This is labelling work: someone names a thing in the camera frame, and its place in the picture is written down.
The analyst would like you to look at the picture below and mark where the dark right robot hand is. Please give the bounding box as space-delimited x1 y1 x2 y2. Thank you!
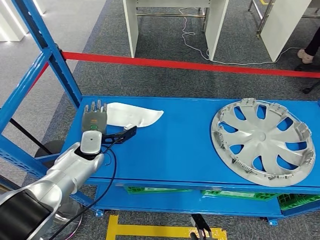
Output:
189 213 213 240

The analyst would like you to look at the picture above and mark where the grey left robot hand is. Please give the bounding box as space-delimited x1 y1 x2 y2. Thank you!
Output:
81 99 109 135

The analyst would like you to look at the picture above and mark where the white plastic car part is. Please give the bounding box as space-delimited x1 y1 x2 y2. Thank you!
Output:
106 102 165 130

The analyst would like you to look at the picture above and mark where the blue metal shelf rack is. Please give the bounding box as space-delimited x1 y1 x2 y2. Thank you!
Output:
0 0 320 228

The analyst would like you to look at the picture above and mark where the green plastic crate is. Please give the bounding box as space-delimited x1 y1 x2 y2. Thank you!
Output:
123 186 193 195
201 189 278 201
277 193 320 212

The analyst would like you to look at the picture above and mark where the black pole stanchion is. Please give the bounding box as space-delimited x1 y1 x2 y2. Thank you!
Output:
9 117 65 161

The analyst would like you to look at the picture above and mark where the short red barrier belt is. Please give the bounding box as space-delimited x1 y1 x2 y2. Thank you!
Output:
27 62 50 95

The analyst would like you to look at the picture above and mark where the long red barrier belt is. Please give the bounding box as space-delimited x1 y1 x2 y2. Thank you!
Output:
62 50 320 80

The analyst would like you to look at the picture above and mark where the silver wheel hubcap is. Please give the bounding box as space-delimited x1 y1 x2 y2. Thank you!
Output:
210 97 316 188

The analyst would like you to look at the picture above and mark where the white lit plinth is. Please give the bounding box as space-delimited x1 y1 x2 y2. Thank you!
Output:
0 0 47 43

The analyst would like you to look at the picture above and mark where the black chair base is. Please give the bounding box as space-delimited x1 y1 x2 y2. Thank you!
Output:
294 62 320 95

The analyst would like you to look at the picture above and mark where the person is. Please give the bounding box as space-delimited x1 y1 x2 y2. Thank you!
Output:
297 28 320 65

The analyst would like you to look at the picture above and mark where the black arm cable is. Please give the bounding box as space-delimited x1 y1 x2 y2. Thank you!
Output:
48 142 118 240

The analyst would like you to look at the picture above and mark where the white floor cable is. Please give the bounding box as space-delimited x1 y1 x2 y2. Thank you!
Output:
178 7 304 66

